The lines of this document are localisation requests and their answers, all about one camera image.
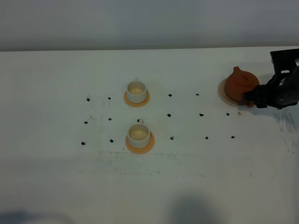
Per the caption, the orange near cup coaster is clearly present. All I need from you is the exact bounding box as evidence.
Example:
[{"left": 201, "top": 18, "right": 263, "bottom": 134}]
[{"left": 125, "top": 132, "right": 155, "bottom": 154}]

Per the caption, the white near teacup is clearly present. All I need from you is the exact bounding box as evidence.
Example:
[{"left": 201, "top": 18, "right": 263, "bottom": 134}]
[{"left": 127, "top": 119, "right": 151, "bottom": 149}]

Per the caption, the white teacup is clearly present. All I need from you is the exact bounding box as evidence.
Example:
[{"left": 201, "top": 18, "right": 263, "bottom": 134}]
[
  {"left": 126, "top": 77, "right": 147, "bottom": 104},
  {"left": 127, "top": 119, "right": 151, "bottom": 149}
]

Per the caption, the brown clay teapot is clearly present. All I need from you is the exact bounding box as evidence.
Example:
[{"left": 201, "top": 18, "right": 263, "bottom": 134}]
[{"left": 225, "top": 67, "right": 260, "bottom": 108}]

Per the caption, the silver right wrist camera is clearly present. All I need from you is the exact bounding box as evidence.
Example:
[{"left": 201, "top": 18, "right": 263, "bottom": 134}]
[{"left": 270, "top": 49, "right": 299, "bottom": 75}]

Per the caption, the orange far cup coaster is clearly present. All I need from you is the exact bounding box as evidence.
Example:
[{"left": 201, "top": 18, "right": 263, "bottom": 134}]
[{"left": 123, "top": 91, "right": 150, "bottom": 107}]

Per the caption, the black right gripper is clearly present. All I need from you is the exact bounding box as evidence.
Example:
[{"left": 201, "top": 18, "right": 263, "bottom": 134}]
[{"left": 241, "top": 70, "right": 299, "bottom": 109}]

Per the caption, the beige round teapot coaster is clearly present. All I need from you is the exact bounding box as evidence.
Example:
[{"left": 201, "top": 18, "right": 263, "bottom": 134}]
[{"left": 218, "top": 79, "right": 239, "bottom": 106}]

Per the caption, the orange cup coaster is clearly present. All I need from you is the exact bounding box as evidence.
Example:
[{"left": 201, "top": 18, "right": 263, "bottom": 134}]
[
  {"left": 123, "top": 91, "right": 150, "bottom": 107},
  {"left": 125, "top": 132, "right": 155, "bottom": 154}
]

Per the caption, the white far teacup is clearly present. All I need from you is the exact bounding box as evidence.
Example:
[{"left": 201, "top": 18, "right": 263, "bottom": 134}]
[{"left": 126, "top": 77, "right": 147, "bottom": 104}]

